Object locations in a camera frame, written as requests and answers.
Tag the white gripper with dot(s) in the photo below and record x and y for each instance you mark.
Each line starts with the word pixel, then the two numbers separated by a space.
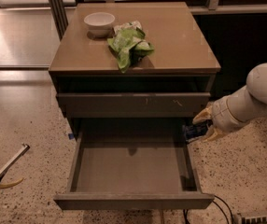
pixel 221 115

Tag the dark blueberry rxbar wrapper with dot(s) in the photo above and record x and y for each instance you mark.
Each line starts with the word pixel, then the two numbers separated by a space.
pixel 191 132

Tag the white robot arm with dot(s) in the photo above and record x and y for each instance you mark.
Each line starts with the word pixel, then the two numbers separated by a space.
pixel 233 112

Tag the brown drawer cabinet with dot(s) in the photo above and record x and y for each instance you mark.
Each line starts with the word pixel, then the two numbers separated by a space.
pixel 182 60

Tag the open middle drawer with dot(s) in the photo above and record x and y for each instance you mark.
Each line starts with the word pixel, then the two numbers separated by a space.
pixel 132 164

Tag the closed top drawer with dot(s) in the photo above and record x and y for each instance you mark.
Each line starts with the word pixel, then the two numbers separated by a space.
pixel 132 105

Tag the power strip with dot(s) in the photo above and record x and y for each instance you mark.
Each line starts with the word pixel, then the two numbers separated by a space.
pixel 240 219

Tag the green chip bag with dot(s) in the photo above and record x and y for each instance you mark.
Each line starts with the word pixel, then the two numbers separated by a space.
pixel 129 44

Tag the blue tape piece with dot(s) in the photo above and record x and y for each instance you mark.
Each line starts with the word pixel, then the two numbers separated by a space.
pixel 71 136

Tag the white ceramic bowl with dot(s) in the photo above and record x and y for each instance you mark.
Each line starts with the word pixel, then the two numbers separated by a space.
pixel 100 24

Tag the white metal bar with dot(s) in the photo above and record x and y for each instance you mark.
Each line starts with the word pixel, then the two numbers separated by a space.
pixel 6 167

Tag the yellow handled tool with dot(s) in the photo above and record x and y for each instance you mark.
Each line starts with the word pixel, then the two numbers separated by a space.
pixel 12 184

